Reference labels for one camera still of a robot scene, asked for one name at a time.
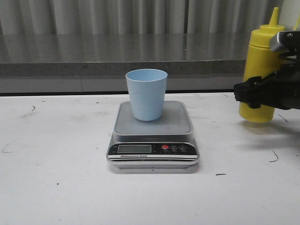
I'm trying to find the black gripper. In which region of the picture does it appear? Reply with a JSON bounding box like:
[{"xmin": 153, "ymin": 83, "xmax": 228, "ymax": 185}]
[{"xmin": 233, "ymin": 30, "xmax": 300, "ymax": 110}]

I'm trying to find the yellow squeeze bottle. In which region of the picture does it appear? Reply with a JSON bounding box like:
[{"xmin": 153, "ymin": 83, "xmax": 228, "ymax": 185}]
[{"xmin": 239, "ymin": 7, "xmax": 300, "ymax": 123}]

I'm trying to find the light blue plastic cup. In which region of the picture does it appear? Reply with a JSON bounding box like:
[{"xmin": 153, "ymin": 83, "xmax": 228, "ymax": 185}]
[{"xmin": 126, "ymin": 68, "xmax": 168, "ymax": 121}]

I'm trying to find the silver digital kitchen scale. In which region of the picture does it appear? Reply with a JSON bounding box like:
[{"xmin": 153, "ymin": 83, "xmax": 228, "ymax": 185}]
[{"xmin": 106, "ymin": 101, "xmax": 200, "ymax": 168}]

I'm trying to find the grey stone counter ledge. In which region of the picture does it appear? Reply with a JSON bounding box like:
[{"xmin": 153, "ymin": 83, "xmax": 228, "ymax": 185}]
[{"xmin": 0, "ymin": 33, "xmax": 249, "ymax": 79}]

